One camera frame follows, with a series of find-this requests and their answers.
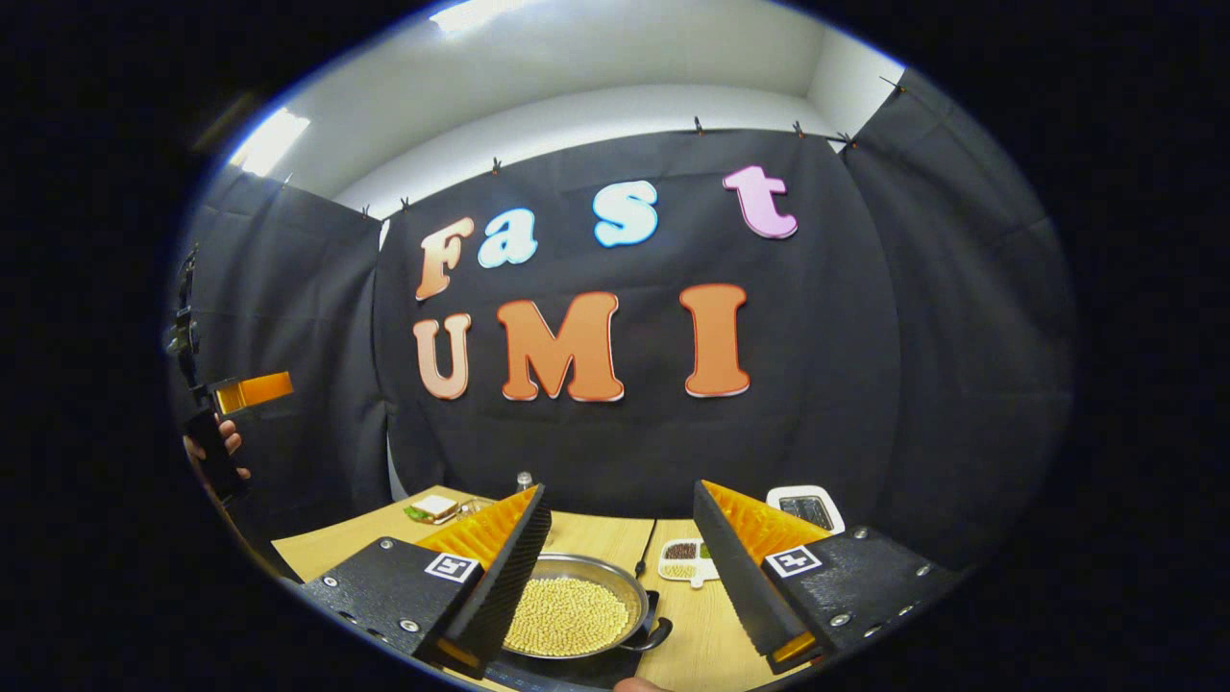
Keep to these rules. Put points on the black backdrop cloth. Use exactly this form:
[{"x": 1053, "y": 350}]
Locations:
[{"x": 913, "y": 336}]

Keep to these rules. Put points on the small ceiling light panel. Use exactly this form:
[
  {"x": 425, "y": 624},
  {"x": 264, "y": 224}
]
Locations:
[{"x": 269, "y": 142}]

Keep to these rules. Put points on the sandwich with lettuce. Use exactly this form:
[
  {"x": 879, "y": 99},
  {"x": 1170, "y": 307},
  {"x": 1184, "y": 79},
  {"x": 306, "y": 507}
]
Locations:
[{"x": 432, "y": 508}]

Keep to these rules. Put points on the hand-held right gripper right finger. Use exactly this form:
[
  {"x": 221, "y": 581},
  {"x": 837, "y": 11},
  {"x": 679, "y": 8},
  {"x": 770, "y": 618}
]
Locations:
[{"x": 740, "y": 577}]

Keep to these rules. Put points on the clear plastic water bottle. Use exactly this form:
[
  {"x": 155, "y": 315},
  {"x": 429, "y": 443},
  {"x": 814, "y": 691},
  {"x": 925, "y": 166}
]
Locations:
[{"x": 525, "y": 481}]

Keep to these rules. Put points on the pile of yellow soybeans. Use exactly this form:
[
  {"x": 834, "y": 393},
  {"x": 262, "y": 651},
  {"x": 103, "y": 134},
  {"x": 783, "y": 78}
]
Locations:
[{"x": 567, "y": 615}]

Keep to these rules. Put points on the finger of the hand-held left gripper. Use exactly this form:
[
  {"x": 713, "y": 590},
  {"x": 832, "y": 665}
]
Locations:
[{"x": 255, "y": 392}]

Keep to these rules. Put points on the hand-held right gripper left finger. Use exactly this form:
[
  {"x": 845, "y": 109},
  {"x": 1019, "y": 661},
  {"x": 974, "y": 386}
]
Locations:
[{"x": 509, "y": 577}]

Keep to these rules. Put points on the black induction cooktop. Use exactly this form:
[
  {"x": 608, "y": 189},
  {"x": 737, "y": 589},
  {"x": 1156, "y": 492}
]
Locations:
[{"x": 577, "y": 673}]

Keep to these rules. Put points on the large ceiling light panel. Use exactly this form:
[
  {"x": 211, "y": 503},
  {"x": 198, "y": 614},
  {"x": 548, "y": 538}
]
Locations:
[{"x": 476, "y": 13}]

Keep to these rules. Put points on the white divided bean dish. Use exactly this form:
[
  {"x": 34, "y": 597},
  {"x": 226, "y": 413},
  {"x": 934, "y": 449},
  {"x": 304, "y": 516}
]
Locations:
[{"x": 682, "y": 562}]

